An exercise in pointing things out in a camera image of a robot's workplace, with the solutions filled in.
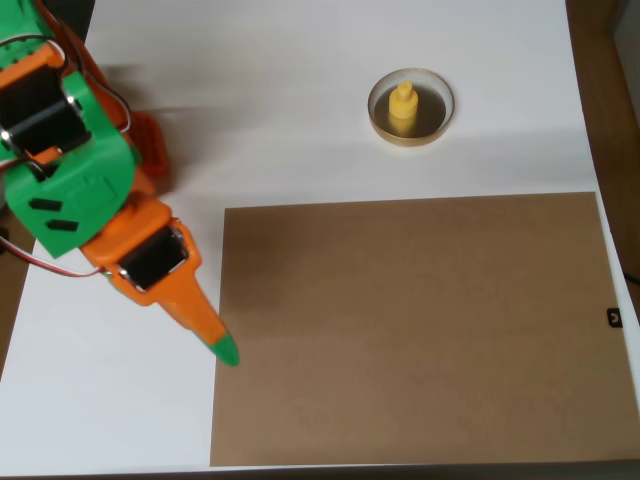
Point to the orange gripper with servo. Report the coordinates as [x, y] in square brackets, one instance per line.
[150, 267]

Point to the small yellow peg figure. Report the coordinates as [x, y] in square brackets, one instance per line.
[402, 107]

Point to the orange robot base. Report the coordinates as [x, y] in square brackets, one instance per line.
[150, 145]

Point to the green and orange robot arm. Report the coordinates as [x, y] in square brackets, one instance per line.
[75, 190]

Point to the round bowl with gold rim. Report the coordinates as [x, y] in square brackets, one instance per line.
[435, 117]

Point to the brown fibreboard sheet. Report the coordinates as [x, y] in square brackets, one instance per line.
[400, 325]

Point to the small black clip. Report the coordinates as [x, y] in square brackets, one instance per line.
[614, 317]

